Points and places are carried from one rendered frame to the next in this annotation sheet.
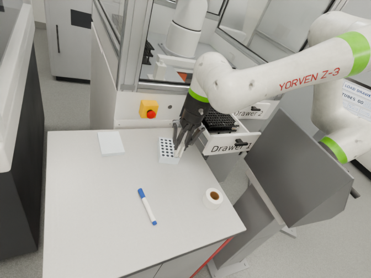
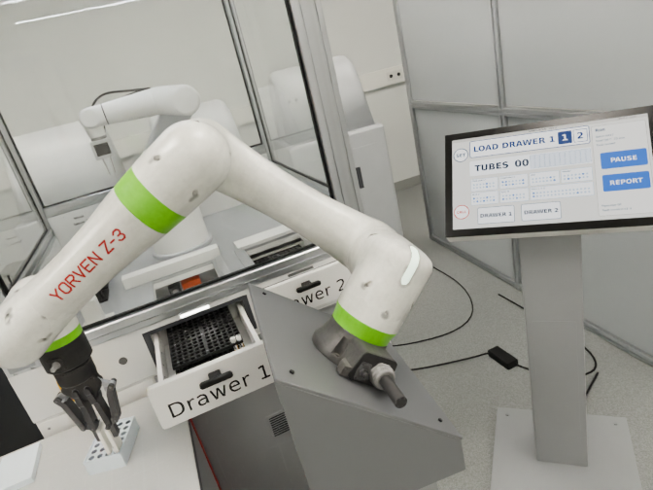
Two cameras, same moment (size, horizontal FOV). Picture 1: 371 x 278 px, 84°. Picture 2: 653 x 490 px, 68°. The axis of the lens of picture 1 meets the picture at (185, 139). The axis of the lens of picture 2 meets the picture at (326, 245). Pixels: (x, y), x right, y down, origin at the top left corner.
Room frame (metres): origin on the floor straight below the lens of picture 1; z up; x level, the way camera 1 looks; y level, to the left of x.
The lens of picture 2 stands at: (0.03, -0.85, 1.51)
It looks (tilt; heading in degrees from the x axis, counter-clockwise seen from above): 22 degrees down; 22
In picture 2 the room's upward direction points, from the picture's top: 14 degrees counter-clockwise
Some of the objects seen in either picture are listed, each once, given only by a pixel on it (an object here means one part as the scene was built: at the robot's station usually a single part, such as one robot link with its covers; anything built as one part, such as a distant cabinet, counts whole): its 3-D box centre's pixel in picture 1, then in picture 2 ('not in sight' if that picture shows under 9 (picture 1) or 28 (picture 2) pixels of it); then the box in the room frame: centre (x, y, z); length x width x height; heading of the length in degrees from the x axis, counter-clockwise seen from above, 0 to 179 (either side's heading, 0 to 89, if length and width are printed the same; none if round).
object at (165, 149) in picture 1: (168, 150); (113, 444); (0.67, 0.05, 0.78); 0.12 x 0.08 x 0.04; 23
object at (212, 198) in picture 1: (212, 198); not in sight; (0.52, -0.18, 0.78); 0.07 x 0.07 x 0.04
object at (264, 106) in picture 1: (249, 110); (306, 291); (1.18, -0.29, 0.87); 0.29 x 0.02 x 0.11; 128
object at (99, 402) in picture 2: (189, 133); (99, 403); (0.65, -0.01, 0.93); 0.04 x 0.01 x 0.11; 23
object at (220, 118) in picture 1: (212, 117); (206, 343); (0.94, -0.08, 0.87); 0.22 x 0.18 x 0.06; 38
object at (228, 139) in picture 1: (233, 143); (218, 382); (0.78, -0.21, 0.87); 0.29 x 0.02 x 0.11; 128
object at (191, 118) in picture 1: (191, 119); (80, 380); (0.64, 0.01, 0.99); 0.08 x 0.07 x 0.09; 113
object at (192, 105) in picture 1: (198, 102); (64, 352); (0.64, 0.01, 1.07); 0.12 x 0.09 x 0.06; 23
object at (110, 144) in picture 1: (110, 143); (17, 469); (0.59, 0.28, 0.77); 0.13 x 0.09 x 0.02; 39
